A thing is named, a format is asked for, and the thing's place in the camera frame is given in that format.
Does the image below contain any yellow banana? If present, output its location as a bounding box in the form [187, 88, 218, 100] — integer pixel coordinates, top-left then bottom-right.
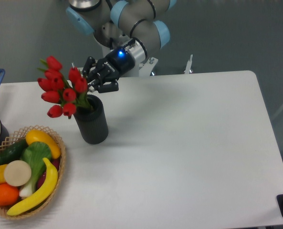
[7, 157, 58, 217]

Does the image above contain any dark grey ribbed vase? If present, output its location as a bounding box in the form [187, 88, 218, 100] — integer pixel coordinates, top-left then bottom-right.
[74, 95, 109, 145]

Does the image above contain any green cucumber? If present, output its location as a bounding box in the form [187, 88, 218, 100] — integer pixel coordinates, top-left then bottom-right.
[0, 139, 28, 166]

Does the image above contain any red tulip bouquet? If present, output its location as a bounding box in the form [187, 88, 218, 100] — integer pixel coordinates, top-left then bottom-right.
[37, 56, 94, 118]

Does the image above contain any beige round slice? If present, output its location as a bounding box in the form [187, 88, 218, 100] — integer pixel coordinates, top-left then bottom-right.
[4, 160, 31, 187]

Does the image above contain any green bok choy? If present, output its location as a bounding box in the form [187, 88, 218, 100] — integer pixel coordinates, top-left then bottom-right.
[19, 141, 52, 199]

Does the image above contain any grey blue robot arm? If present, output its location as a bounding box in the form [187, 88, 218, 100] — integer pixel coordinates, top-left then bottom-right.
[66, 0, 176, 93]

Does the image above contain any orange fruit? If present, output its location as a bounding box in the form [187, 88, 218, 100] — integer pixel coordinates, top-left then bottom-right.
[0, 183, 19, 206]

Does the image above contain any dark red vegetable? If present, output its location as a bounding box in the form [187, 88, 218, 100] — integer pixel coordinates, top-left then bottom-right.
[36, 158, 60, 190]

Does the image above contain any yellow squash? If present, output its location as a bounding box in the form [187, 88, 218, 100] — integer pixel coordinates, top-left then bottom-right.
[25, 129, 61, 159]

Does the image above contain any woven wicker basket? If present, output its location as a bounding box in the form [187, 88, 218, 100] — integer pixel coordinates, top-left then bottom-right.
[0, 125, 66, 220]

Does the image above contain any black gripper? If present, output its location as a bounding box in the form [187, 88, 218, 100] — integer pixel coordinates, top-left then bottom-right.
[82, 47, 135, 93]

